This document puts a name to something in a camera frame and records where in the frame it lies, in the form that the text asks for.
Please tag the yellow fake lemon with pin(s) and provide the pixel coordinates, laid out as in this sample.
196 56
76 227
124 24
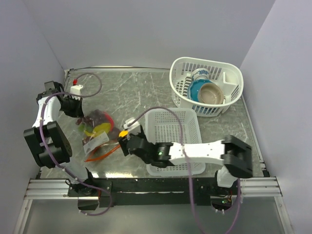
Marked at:
123 133

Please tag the beige bowl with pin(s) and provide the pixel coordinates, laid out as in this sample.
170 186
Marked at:
210 93

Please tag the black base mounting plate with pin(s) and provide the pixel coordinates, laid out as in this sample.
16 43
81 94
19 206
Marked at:
154 191

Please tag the green fake lettuce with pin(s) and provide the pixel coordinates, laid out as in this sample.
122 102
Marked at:
82 127

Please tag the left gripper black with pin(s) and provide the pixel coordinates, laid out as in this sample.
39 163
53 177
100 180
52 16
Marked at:
78 112

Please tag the blue white porcelain cup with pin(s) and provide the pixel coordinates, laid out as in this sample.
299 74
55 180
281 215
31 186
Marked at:
200 73

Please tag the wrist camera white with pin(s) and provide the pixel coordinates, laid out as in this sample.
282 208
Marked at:
132 126
76 91

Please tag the purple fake grapes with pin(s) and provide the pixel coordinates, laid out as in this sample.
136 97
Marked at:
97 117

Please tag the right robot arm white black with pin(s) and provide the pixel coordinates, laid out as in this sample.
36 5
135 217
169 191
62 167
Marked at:
234 155

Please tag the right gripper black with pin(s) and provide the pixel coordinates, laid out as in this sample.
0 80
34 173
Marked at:
123 141

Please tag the yellow fake banana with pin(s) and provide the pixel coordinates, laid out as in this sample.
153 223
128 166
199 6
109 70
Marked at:
98 130

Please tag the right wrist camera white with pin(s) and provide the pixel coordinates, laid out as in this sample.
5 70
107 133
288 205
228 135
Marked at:
132 126

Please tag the white perforated rectangular basket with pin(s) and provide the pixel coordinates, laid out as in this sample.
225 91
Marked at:
162 126

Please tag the teal bowl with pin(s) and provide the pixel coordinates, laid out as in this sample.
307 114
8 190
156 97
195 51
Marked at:
194 87

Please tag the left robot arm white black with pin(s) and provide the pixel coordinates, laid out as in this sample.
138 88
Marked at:
48 143

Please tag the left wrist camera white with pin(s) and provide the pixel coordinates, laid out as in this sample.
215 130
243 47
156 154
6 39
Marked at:
76 91

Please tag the clear zip top bag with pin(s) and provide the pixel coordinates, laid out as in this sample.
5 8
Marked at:
100 147

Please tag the white oval dish rack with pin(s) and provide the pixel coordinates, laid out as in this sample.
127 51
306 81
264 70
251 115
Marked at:
226 76

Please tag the aluminium frame rail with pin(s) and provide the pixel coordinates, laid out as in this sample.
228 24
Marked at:
39 189

